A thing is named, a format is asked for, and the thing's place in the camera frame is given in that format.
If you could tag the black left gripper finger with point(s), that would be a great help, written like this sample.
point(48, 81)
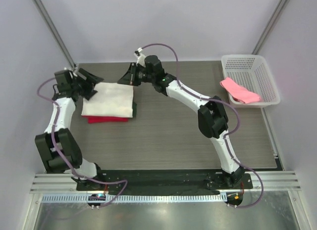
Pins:
point(88, 77)
point(88, 94)

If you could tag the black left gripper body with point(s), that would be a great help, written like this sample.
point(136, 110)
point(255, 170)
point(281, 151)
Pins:
point(77, 85)

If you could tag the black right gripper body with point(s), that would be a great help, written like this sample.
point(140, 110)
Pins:
point(141, 75)

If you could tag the white and green t shirt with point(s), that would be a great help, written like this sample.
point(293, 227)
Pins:
point(111, 100)

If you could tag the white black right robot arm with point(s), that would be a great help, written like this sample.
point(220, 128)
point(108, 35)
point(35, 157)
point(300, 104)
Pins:
point(212, 117)

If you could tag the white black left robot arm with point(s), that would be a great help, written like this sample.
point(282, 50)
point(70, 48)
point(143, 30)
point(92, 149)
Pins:
point(58, 149)

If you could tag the folded magenta t shirt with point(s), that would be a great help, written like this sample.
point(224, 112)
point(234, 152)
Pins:
point(105, 119)

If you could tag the pink t shirt in basket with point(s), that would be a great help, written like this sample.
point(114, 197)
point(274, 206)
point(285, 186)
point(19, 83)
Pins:
point(239, 93)

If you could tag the white perforated plastic basket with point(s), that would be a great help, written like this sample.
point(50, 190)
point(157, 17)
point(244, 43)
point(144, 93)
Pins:
point(253, 73)

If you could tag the left aluminium corner post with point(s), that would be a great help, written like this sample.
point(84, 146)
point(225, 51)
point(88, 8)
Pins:
point(53, 30)

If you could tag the aluminium corner post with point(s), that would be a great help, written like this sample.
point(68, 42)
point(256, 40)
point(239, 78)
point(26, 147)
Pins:
point(273, 20)
point(53, 30)

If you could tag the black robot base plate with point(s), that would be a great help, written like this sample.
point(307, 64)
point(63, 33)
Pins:
point(174, 182)

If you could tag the white slotted cable duct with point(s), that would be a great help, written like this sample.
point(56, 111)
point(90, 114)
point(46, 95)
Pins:
point(100, 198)

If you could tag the right aluminium corner post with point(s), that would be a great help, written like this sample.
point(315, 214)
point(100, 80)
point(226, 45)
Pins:
point(273, 20)

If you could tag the aluminium frame rail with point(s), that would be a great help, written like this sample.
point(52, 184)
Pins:
point(59, 183)

